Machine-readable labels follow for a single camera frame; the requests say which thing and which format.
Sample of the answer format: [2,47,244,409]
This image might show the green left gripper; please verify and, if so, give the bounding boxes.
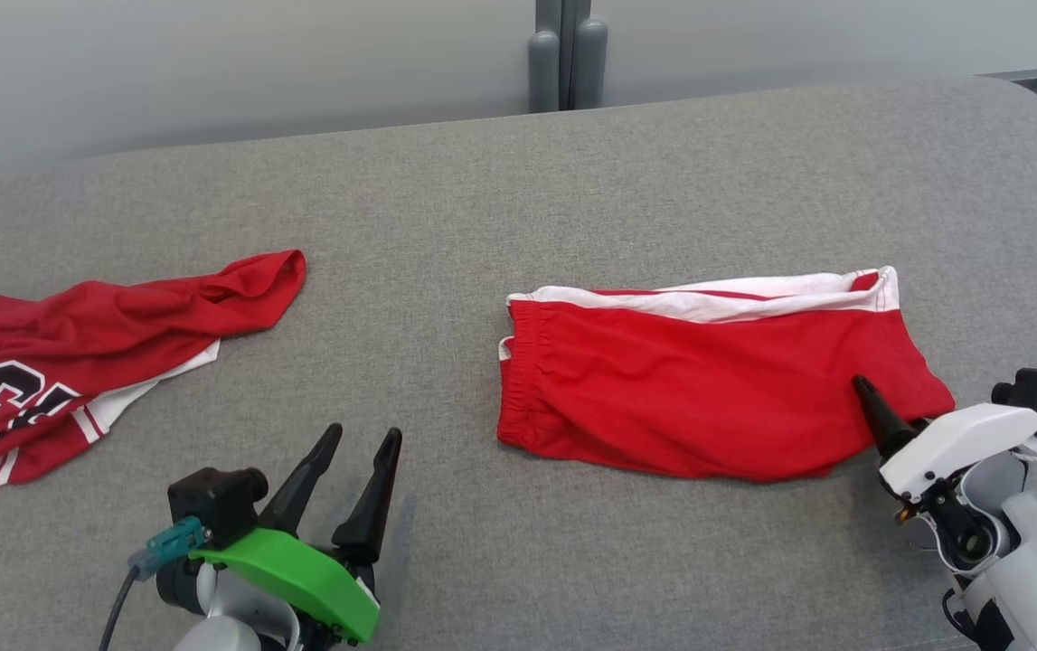
[188,423,403,645]

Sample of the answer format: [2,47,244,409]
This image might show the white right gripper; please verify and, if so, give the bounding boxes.
[853,375,1037,504]

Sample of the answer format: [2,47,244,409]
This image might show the red shorts with white stripe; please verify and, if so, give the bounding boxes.
[496,265,957,484]

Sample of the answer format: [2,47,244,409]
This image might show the red basketball jersey white trim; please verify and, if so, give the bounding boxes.
[0,250,307,490]

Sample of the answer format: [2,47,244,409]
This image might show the teal left camera connector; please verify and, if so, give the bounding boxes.
[127,516,209,580]

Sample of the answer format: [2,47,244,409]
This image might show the black left camera cable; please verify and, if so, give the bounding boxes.
[98,565,141,651]

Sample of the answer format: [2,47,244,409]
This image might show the grey partition frame post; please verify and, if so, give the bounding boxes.
[527,0,610,114]

